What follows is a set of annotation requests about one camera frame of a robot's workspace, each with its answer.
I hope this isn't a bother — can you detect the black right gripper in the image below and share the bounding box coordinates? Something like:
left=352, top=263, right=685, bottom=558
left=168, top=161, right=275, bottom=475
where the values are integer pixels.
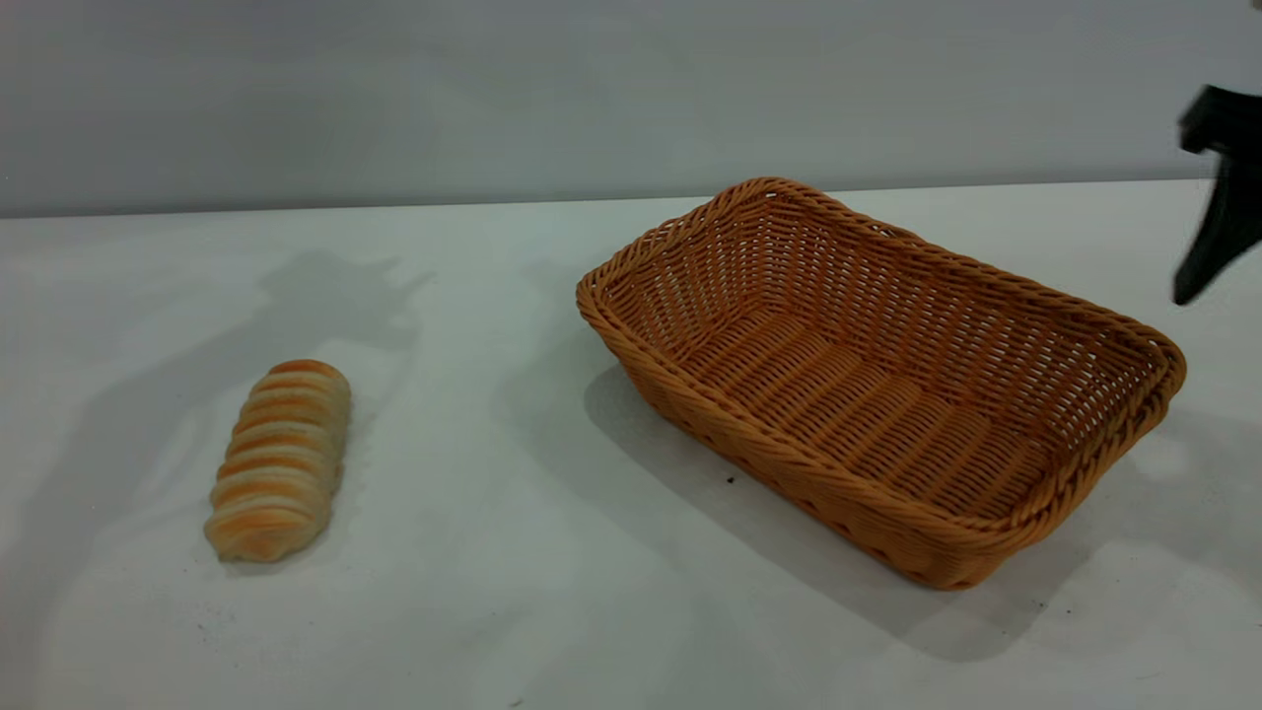
left=1171, top=84, right=1262, bottom=308

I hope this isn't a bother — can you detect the orange woven wicker basket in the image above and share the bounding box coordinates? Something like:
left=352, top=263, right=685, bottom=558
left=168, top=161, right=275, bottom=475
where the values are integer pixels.
left=576, top=177, right=1187, bottom=593

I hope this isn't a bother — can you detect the striped long bread roll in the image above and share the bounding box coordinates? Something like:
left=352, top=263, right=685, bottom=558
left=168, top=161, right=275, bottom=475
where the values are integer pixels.
left=204, top=359, right=353, bottom=565

